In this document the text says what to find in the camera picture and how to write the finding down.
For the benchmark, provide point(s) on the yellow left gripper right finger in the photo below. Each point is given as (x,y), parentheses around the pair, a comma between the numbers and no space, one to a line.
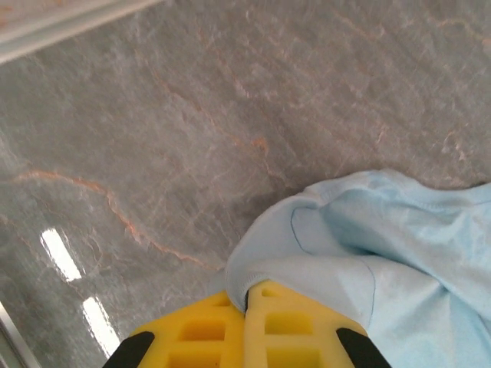
(291,337)

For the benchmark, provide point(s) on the aluminium left side table rail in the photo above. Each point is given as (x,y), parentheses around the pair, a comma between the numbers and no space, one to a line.
(76,23)

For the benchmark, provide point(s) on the aluminium front beam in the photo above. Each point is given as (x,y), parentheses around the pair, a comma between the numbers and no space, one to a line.
(11,345)

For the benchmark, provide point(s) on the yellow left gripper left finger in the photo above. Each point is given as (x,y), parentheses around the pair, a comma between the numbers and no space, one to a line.
(199,333)

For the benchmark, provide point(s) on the light blue t-shirt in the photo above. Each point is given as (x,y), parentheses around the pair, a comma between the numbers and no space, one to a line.
(383,249)

